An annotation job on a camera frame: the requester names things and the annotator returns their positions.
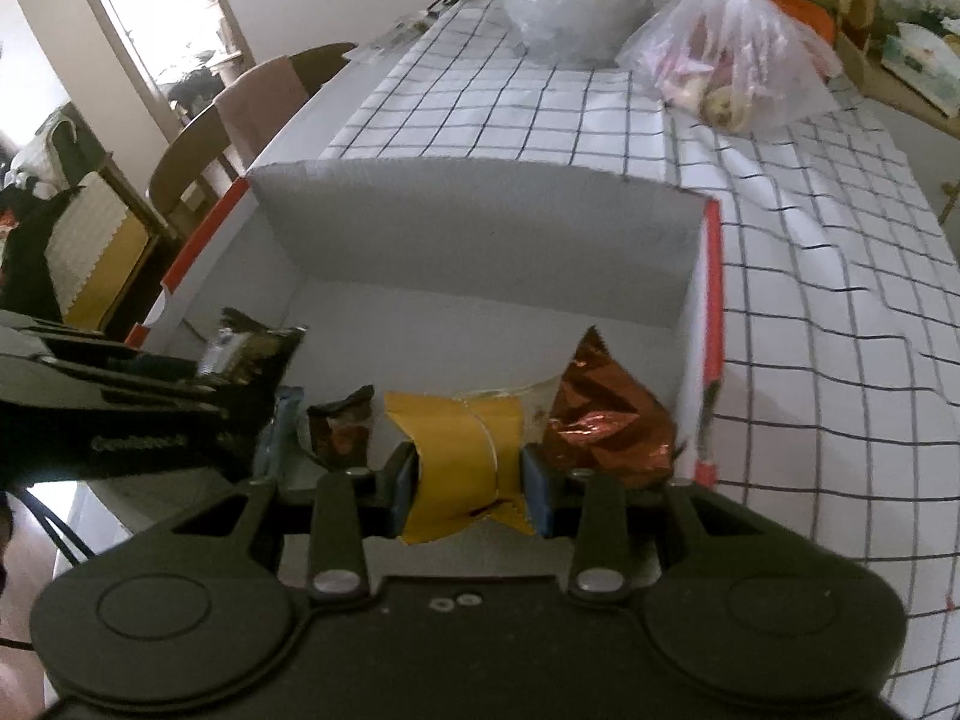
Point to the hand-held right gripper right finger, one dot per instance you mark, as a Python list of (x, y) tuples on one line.
[(538, 496)]

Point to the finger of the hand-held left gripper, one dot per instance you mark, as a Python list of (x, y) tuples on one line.
[(112, 375)]

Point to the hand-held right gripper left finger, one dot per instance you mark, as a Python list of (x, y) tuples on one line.
[(401, 493)]

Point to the yellow snack packet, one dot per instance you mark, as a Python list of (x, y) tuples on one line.
[(457, 465)]

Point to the small silver brown packet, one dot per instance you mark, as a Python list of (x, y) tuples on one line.
[(339, 427)]

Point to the brown foil snack packet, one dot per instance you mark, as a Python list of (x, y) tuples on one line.
[(607, 420)]

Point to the light blue snack packet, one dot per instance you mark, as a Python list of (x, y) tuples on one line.
[(281, 435)]

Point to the black snack packet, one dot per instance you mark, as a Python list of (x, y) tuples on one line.
[(251, 349)]

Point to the red cardboard box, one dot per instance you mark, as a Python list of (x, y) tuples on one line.
[(487, 240)]

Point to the plastic bag of pink snacks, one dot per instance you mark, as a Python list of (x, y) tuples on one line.
[(739, 60)]

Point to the white yellow quilted cloth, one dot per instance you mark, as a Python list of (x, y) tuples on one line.
[(94, 255)]

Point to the dark cloth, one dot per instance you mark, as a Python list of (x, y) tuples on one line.
[(30, 262)]

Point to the pink towel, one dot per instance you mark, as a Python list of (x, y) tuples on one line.
[(259, 112)]

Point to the white round stand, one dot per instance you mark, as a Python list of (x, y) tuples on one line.
[(229, 69)]

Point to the wooden chair with towel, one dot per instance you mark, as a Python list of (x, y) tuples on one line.
[(322, 67)]

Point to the white power strip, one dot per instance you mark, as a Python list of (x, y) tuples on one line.
[(401, 31)]

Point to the large clear plastic bag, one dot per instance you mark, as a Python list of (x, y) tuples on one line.
[(570, 7)]

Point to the white cabinet with wooden top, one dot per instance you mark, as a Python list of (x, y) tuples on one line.
[(900, 101)]

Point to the orange container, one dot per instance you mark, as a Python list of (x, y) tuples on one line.
[(810, 15)]

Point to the tissue box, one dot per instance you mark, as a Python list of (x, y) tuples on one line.
[(922, 56)]

